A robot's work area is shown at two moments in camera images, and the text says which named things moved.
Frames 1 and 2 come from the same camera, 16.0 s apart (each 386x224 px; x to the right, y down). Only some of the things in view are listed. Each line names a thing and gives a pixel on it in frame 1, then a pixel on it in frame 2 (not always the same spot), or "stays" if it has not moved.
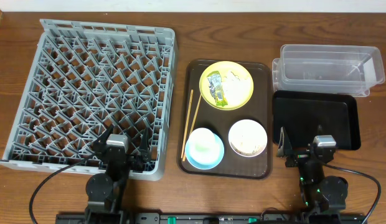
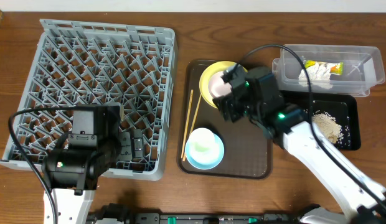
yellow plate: (223, 68) stays
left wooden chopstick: (187, 122) stays
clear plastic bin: (328, 68) stays
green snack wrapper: (215, 84) → (337, 68)
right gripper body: (302, 157) → (231, 101)
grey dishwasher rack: (85, 78) stays
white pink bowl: (248, 138) → (217, 86)
